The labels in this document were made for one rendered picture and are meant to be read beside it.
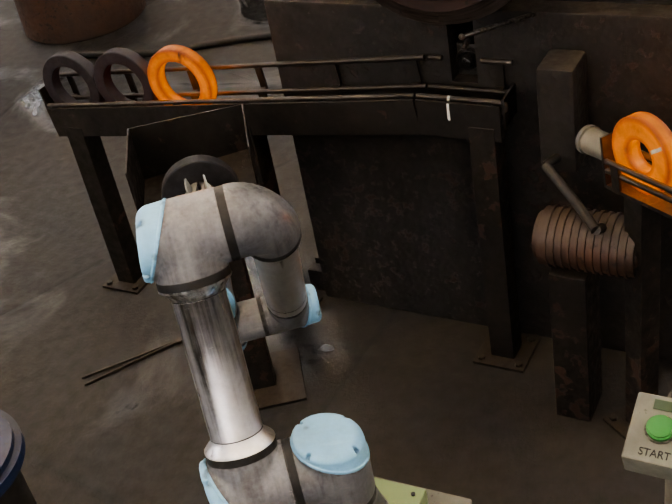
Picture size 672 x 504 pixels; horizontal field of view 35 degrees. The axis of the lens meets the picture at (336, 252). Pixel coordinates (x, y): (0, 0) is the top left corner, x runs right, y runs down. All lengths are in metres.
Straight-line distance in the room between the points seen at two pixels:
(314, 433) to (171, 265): 0.36
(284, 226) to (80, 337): 1.53
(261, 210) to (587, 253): 0.81
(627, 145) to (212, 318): 0.87
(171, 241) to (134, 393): 1.27
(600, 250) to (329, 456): 0.76
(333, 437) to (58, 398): 1.31
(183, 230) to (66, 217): 2.08
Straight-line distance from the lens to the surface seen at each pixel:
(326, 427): 1.71
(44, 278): 3.35
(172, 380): 2.79
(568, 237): 2.15
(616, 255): 2.13
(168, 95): 2.69
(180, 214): 1.56
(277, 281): 1.75
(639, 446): 1.62
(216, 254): 1.57
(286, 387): 2.65
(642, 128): 1.98
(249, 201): 1.56
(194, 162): 2.06
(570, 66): 2.15
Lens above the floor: 1.76
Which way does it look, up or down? 35 degrees down
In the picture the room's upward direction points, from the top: 11 degrees counter-clockwise
